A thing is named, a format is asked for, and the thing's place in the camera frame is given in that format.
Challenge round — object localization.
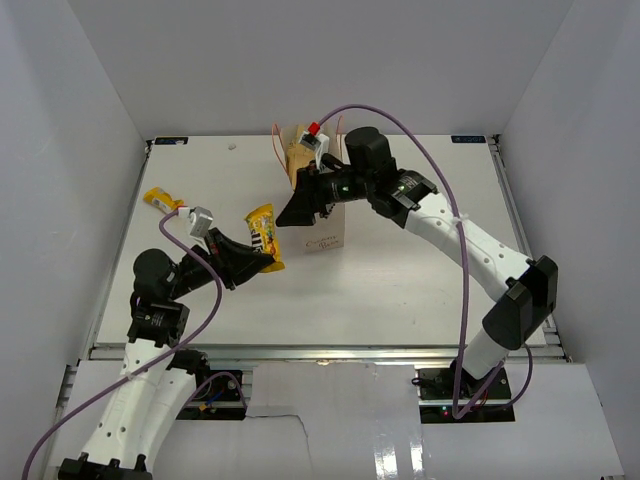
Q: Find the yellow candy bar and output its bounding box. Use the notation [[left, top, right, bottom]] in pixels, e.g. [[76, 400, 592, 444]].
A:
[[245, 203, 285, 274]]

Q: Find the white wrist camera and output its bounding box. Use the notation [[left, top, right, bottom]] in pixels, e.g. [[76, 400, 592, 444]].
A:
[[177, 206, 214, 248], [298, 122, 330, 170]]

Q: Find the beige paper bag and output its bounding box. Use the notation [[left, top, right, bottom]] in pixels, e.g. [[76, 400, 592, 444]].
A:
[[271, 117, 345, 254]]

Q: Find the blue table label right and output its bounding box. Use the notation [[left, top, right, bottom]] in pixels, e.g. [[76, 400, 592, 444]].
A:
[[451, 135, 487, 144]]

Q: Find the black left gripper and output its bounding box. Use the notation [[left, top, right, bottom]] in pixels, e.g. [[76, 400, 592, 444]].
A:
[[168, 226, 274, 299]]

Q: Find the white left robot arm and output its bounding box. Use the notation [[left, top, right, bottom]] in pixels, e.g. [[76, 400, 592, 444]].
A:
[[57, 228, 274, 479]]

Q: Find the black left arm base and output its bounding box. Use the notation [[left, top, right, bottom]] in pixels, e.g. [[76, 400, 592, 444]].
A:
[[170, 349, 246, 421]]

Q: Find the large brown snack bag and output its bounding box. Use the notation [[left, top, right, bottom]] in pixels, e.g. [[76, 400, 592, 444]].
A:
[[282, 124, 315, 188]]

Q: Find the blue table label left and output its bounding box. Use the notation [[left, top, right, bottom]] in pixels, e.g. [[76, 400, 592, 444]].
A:
[[153, 137, 189, 146]]

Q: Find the blue table label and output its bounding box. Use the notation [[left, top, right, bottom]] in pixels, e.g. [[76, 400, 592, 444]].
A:
[[153, 137, 189, 146], [451, 135, 487, 144]]

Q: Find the yellow snack packet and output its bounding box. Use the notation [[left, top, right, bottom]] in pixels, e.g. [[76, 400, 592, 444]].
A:
[[143, 187, 184, 214]]

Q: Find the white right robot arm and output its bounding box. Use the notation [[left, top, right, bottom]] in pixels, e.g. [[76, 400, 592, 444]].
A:
[[276, 124, 558, 399]]

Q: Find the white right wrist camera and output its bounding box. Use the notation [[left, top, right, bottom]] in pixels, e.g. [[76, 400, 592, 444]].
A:
[[298, 122, 330, 170]]

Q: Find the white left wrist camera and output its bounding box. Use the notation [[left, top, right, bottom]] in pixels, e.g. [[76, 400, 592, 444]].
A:
[[177, 206, 214, 248]]

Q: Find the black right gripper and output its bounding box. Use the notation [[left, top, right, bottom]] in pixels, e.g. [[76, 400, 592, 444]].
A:
[[277, 159, 375, 226]]

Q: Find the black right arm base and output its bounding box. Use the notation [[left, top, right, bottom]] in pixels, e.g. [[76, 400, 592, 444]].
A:
[[409, 367, 516, 425]]

